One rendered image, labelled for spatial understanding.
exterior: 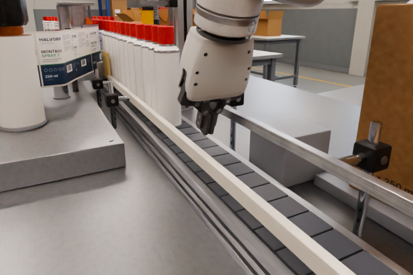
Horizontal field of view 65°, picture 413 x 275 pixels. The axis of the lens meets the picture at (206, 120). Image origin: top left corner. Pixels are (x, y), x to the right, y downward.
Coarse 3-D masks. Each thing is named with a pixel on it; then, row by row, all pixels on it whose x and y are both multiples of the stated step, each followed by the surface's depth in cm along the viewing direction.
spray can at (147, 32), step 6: (144, 30) 71; (150, 30) 71; (144, 36) 72; (150, 36) 71; (144, 42) 72; (150, 42) 71; (144, 48) 71; (144, 54) 72; (144, 60) 72; (144, 66) 73; (144, 72) 73; (144, 78) 74; (144, 84) 74; (144, 90) 75; (150, 90) 74; (144, 96) 76; (150, 96) 74; (144, 102) 76; (150, 102) 75
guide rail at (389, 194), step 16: (224, 112) 53; (240, 112) 50; (256, 128) 45; (272, 128) 43; (288, 144) 39; (304, 144) 38; (320, 160) 35; (336, 160) 34; (336, 176) 33; (352, 176) 31; (368, 176) 31; (368, 192) 30; (384, 192) 29; (400, 192) 28; (400, 208) 27
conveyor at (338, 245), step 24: (144, 120) 73; (168, 144) 59; (216, 144) 59; (192, 168) 50; (240, 168) 50; (216, 192) 43; (264, 192) 43; (240, 216) 38; (288, 216) 38; (312, 216) 38; (264, 240) 34; (336, 240) 34; (288, 264) 31; (360, 264) 31; (384, 264) 31
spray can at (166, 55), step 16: (160, 32) 62; (160, 48) 62; (176, 48) 63; (160, 64) 63; (176, 64) 64; (160, 80) 64; (176, 80) 65; (160, 96) 65; (176, 96) 66; (160, 112) 66; (176, 112) 66
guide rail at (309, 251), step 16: (112, 80) 99; (144, 112) 71; (160, 128) 62; (176, 144) 55; (192, 144) 50; (208, 160) 45; (224, 176) 41; (240, 192) 38; (256, 208) 35; (272, 208) 34; (272, 224) 33; (288, 224) 31; (288, 240) 31; (304, 240) 29; (304, 256) 29; (320, 256) 27; (320, 272) 27; (336, 272) 26; (352, 272) 25
